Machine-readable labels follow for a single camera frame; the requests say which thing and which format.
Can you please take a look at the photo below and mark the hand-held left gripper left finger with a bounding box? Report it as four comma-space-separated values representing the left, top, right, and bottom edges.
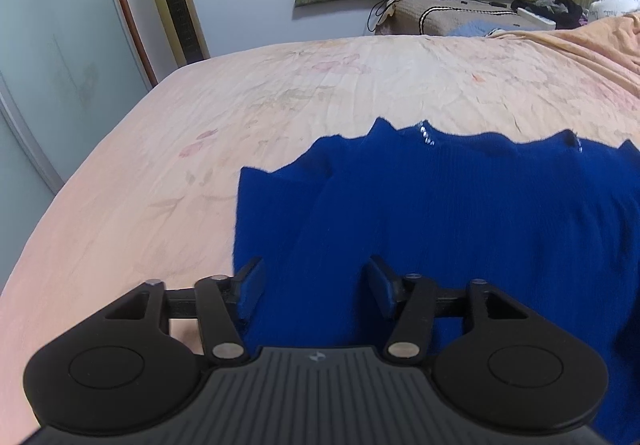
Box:
102, 256, 267, 368

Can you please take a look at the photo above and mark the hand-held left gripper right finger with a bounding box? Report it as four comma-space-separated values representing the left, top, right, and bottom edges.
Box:
367, 255, 532, 368

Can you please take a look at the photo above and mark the blue knit sweater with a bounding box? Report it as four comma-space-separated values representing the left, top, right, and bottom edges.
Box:
232, 117, 640, 445

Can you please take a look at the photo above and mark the black clothes pile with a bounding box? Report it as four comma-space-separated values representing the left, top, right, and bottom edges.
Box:
510, 0, 587, 29

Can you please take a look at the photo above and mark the pink floral bed sheet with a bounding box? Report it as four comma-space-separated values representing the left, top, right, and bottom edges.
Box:
0, 32, 640, 445

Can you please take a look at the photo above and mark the light blue cloth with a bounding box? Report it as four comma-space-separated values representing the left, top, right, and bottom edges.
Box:
446, 19, 507, 37

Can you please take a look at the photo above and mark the brown pillow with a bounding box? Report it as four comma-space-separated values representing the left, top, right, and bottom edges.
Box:
375, 0, 557, 37

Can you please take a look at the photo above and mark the frosted glass sliding door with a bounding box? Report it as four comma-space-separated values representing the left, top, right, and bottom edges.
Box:
0, 0, 152, 287

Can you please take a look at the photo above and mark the white remote control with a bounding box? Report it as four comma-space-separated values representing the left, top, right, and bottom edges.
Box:
517, 7, 557, 31

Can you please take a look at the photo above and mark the orange blanket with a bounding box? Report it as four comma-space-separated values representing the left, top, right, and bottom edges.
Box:
486, 10, 640, 100

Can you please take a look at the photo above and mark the white bag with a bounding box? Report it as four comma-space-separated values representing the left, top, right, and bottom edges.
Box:
587, 0, 640, 22

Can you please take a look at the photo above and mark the black cable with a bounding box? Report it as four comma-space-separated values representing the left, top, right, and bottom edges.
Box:
368, 0, 402, 33

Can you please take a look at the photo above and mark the brown wooden door frame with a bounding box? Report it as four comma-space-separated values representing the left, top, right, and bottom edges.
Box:
98, 0, 161, 88

